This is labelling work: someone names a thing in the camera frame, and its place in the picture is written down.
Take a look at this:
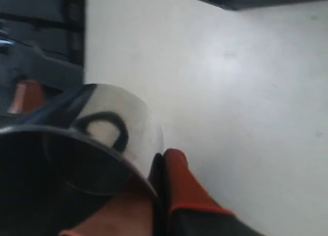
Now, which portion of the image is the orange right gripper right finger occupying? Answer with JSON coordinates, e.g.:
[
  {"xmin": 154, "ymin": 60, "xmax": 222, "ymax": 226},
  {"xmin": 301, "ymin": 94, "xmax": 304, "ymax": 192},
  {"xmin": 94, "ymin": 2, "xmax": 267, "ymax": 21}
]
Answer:
[{"xmin": 147, "ymin": 148, "xmax": 238, "ymax": 236}]

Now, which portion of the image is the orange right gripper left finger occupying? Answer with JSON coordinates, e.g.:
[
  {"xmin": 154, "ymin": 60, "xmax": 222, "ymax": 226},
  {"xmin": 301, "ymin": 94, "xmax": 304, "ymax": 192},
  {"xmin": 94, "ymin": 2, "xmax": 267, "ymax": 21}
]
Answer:
[{"xmin": 7, "ymin": 79, "xmax": 45, "ymax": 114}]

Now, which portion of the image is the stainless steel mug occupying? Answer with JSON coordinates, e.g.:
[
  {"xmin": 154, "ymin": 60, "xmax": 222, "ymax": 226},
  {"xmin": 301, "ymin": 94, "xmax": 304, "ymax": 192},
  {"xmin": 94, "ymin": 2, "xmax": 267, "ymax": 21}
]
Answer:
[{"xmin": 1, "ymin": 84, "xmax": 163, "ymax": 235}]

